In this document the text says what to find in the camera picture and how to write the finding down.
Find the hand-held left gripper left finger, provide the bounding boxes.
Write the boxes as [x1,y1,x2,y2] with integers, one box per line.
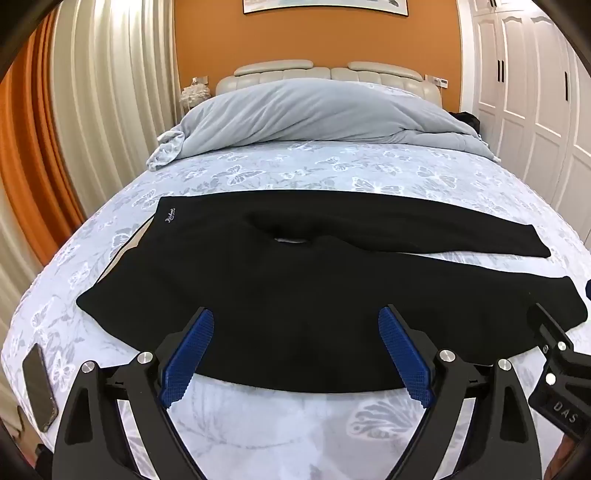
[54,307,215,480]

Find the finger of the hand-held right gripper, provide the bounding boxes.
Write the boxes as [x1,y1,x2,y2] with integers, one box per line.
[527,302,591,389]

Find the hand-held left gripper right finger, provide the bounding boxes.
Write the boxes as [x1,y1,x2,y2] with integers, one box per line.
[378,304,544,480]

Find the black pants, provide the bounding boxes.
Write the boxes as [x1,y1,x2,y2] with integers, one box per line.
[76,196,588,394]

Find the black smartphone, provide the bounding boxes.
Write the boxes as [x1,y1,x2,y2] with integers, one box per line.
[22,344,60,433]

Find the cream curtain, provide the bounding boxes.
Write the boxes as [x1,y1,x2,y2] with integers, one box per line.
[0,189,70,352]
[48,0,181,220]

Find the butterfly print bed sheet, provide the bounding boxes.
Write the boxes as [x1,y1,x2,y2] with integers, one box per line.
[0,138,591,480]

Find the dark cloth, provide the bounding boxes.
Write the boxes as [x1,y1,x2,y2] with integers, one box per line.
[450,111,483,138]

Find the white flower ornament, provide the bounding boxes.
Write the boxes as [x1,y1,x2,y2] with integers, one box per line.
[180,83,212,114]

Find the grey duvet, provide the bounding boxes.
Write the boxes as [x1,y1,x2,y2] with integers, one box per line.
[147,78,502,172]

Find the orange curtain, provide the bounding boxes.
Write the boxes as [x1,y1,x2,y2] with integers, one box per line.
[0,14,88,278]

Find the cream padded headboard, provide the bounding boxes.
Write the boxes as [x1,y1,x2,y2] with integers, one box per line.
[216,59,441,109]

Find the framed wall picture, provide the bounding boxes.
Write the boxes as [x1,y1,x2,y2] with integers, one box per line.
[242,0,409,17]

